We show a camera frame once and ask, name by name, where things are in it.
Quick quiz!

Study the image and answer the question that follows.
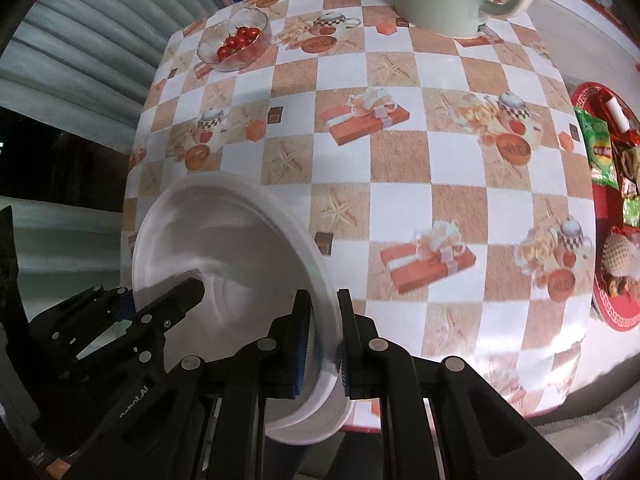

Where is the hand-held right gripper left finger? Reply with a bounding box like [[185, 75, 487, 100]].
[[65, 289, 313, 480]]

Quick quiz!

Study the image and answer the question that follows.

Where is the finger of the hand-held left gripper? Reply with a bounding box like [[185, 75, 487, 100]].
[[49, 285, 137, 361], [131, 277, 206, 366]]

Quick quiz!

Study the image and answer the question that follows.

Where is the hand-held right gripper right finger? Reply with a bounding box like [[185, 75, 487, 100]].
[[336, 288, 583, 480]]

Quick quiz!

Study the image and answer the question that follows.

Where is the white bowl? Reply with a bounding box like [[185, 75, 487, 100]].
[[131, 171, 355, 447]]

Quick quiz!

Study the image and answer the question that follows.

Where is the checkered printed tablecloth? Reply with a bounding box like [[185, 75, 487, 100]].
[[120, 0, 601, 433]]

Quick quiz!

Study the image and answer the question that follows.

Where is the glass bowl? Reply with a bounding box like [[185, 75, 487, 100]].
[[196, 7, 272, 73]]

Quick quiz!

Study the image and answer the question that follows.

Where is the white cloth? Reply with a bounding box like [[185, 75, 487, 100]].
[[530, 375, 640, 480]]

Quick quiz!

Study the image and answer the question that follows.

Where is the red tray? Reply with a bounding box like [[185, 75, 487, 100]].
[[570, 80, 640, 333]]

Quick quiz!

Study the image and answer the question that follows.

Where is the pile of cherry tomatoes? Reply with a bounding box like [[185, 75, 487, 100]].
[[216, 26, 261, 61]]

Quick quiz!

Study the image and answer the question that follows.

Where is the fruit in foam net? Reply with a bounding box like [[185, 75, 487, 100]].
[[600, 226, 640, 279]]

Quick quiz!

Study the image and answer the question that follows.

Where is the yellow green snack packet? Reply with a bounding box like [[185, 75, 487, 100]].
[[621, 195, 640, 228]]

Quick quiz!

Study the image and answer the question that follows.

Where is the dark brown snack packet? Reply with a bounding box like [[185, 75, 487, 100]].
[[611, 137, 640, 198]]

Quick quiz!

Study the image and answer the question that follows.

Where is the white paper roll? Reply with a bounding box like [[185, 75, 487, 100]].
[[602, 96, 632, 133]]

